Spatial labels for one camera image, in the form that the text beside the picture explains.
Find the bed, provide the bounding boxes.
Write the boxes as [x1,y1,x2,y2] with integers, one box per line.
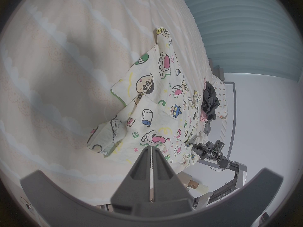
[0,0,237,212]

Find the pink garment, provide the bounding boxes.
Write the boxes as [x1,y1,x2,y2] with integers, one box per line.
[199,78,209,123]

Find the blue-green curtain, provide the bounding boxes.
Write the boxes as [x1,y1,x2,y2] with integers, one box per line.
[175,0,301,82]

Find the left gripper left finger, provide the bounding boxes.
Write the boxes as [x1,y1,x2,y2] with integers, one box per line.
[111,146,151,213]

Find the black garment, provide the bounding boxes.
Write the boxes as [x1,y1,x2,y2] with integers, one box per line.
[201,82,220,121]

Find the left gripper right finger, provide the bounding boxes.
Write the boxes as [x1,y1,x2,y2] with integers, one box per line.
[151,146,194,210]

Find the grey bedside table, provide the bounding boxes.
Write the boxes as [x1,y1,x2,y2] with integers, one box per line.
[208,58,225,80]

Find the white printed pyjama top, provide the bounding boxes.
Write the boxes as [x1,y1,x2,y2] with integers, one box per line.
[86,27,204,168]

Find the white printed pillow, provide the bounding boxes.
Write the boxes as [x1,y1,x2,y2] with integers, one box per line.
[208,76,229,120]

